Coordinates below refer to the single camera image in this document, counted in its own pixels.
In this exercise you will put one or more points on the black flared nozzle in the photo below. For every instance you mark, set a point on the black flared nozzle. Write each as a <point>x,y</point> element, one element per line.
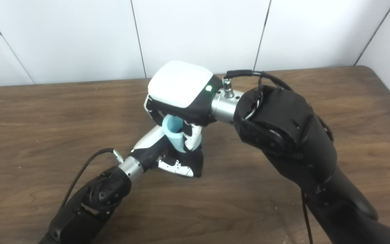
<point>195,161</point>

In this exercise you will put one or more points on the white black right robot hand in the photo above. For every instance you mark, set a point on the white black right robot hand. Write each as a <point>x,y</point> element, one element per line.
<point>181,84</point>

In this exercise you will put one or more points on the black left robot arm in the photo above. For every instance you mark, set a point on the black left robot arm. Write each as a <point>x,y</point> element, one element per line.
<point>93,203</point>

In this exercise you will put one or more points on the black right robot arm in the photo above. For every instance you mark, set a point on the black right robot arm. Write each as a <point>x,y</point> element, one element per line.
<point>289,122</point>

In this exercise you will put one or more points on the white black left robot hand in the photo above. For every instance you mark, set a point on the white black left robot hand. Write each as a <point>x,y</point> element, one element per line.
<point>149,142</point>

